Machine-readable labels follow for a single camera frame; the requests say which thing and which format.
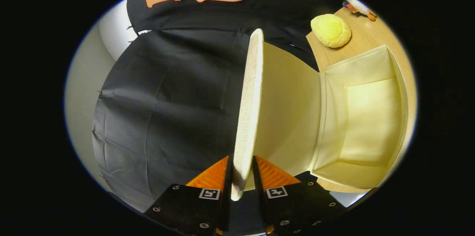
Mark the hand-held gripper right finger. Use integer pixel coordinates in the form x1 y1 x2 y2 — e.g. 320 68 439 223
252 156 347 236

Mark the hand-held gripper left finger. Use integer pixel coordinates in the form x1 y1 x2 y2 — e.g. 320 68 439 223
144 156 233 236

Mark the beige fabric storage box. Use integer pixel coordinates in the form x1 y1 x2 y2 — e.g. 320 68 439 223
230 28 409 201

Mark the yellow bun plush toy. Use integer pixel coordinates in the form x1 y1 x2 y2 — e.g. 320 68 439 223
310 14 352 49

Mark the penguin plush toy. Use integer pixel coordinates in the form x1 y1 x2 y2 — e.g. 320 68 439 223
321 0 377 22

